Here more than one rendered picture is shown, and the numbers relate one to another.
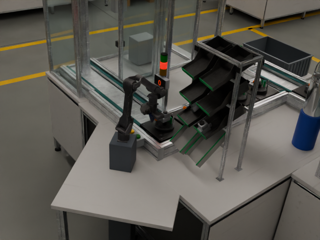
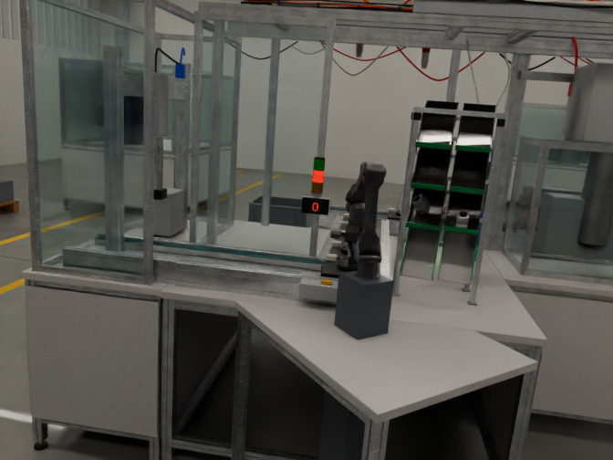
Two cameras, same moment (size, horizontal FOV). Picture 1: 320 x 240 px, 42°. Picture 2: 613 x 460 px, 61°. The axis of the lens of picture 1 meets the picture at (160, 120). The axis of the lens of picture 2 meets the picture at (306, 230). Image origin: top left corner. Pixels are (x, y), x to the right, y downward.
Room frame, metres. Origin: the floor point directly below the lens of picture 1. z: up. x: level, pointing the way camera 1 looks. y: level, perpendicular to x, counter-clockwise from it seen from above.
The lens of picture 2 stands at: (0.92, 1.58, 1.63)
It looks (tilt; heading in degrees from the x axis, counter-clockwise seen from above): 13 degrees down; 317
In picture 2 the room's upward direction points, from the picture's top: 4 degrees clockwise
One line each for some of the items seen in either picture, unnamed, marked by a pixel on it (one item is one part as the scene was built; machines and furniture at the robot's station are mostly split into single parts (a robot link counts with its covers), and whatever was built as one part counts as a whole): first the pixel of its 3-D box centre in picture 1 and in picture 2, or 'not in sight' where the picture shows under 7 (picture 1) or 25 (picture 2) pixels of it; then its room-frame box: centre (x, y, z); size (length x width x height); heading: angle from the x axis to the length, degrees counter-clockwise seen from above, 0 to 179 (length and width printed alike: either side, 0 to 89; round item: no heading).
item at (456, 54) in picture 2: not in sight; (446, 130); (2.74, -1.15, 1.56); 0.04 x 0.04 x 1.39; 40
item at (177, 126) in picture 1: (164, 127); (351, 269); (2.37, -0.03, 0.96); 0.24 x 0.24 x 0.02; 40
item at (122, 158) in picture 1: (123, 152); (363, 303); (2.08, 0.22, 0.96); 0.14 x 0.14 x 0.20; 81
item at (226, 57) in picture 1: (219, 109); (443, 204); (2.18, -0.36, 1.26); 0.36 x 0.21 x 0.80; 40
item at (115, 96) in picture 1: (141, 113); (283, 271); (2.62, 0.14, 0.91); 0.84 x 0.28 x 0.10; 40
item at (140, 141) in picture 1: (131, 135); (326, 290); (2.30, 0.19, 0.93); 0.21 x 0.07 x 0.06; 40
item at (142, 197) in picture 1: (130, 167); (370, 330); (2.07, 0.17, 0.84); 0.90 x 0.70 x 0.03; 171
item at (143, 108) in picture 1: (146, 109); (354, 231); (2.27, 0.09, 1.17); 0.07 x 0.07 x 0.06; 38
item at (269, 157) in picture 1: (208, 122); (355, 266); (2.66, -0.37, 0.84); 1.50 x 1.41 x 0.03; 40
